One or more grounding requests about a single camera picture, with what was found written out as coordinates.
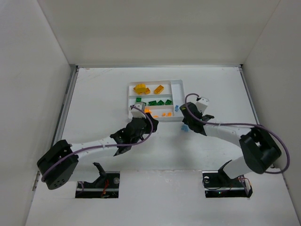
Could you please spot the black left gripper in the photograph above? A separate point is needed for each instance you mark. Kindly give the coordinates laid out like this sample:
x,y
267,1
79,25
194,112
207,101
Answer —
x,y
147,121

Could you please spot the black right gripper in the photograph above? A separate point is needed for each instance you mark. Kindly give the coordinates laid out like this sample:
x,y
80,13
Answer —
x,y
188,113

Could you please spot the light blue lego pair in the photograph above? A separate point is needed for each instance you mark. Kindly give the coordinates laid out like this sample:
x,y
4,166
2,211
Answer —
x,y
184,127

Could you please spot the green long lego brick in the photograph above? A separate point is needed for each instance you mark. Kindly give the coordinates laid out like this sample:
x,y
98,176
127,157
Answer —
x,y
152,103

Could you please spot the green square lego brick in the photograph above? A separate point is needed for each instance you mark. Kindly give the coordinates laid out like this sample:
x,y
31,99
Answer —
x,y
160,103

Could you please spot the yellow square lego brick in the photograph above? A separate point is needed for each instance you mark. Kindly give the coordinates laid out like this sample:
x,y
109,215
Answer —
x,y
147,91

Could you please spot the orange round figure piece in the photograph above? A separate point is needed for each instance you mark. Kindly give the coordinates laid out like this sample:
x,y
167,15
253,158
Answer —
x,y
140,88

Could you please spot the yellow long lego brick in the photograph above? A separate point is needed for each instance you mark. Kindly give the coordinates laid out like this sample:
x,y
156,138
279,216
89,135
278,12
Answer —
x,y
158,90

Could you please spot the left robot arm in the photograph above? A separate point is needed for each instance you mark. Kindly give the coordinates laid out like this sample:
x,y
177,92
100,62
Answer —
x,y
59,162

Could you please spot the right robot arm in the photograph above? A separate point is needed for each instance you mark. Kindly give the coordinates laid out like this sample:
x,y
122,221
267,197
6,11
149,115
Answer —
x,y
259,150

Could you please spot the white divided sorting tray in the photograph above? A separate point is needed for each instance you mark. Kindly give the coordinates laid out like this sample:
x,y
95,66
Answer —
x,y
173,90

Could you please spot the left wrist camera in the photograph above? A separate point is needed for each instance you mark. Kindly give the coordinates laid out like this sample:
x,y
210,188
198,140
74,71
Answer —
x,y
137,110

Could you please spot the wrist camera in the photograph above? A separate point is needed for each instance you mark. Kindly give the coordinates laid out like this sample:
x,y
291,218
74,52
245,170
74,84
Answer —
x,y
201,104
137,110

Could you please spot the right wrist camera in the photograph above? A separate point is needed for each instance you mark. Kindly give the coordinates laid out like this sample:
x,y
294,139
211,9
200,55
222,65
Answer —
x,y
201,104

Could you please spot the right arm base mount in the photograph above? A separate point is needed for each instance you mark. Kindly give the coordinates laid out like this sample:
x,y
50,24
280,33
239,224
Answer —
x,y
218,185

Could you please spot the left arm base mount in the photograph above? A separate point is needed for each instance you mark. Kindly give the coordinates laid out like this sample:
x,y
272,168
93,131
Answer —
x,y
106,186

